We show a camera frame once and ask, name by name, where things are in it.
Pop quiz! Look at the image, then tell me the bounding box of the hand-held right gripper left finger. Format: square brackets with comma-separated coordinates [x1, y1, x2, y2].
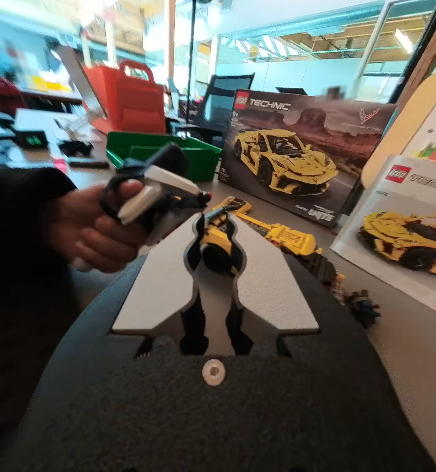
[111, 212, 209, 356]

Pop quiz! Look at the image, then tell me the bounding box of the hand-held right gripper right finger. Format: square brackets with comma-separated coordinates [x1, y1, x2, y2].
[225, 213, 320, 356]

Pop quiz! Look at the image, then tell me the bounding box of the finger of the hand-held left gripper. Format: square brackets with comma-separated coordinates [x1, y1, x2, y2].
[144, 212, 194, 248]
[144, 165, 213, 212]

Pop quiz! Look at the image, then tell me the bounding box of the yellow toy brick car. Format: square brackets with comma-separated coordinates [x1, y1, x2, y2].
[199, 196, 347, 299]

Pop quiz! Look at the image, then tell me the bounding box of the person's left forearm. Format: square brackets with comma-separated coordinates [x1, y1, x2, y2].
[0, 168, 79, 332]

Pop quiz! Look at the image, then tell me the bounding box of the grey desk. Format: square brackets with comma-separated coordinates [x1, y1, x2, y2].
[0, 122, 436, 472]

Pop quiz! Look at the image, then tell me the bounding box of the person's left hand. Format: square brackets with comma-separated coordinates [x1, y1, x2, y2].
[50, 179, 148, 273]

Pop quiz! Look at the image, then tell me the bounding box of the green plastic bin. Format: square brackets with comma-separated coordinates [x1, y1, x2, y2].
[105, 131, 223, 182]

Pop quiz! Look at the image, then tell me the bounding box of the red plastic tote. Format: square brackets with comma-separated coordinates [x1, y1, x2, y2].
[82, 59, 167, 135]

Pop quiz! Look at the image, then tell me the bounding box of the black pouch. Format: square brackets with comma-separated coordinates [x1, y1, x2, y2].
[59, 140, 94, 158]

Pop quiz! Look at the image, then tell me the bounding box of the black office chair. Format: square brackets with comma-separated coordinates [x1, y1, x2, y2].
[195, 73, 256, 134]

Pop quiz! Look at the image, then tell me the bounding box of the black metal pole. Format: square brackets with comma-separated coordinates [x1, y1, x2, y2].
[186, 0, 199, 122]

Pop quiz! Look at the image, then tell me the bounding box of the grey metal panel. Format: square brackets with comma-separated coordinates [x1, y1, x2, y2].
[56, 46, 108, 119]

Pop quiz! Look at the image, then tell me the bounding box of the black device green display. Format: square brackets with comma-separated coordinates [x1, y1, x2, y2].
[13, 127, 50, 150]

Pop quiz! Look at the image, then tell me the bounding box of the toy car box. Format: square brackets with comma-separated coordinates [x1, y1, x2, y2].
[218, 88, 399, 228]

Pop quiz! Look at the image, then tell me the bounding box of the toy car instruction booklet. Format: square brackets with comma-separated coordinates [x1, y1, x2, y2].
[330, 155, 436, 322]

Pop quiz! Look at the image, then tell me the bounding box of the red chair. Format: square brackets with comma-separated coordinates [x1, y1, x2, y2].
[0, 75, 24, 116]

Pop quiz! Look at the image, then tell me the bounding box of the instruction poster board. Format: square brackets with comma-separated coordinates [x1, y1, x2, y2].
[362, 63, 436, 189]

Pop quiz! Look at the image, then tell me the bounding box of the brown wooden post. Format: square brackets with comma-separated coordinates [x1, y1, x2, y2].
[387, 0, 436, 107]

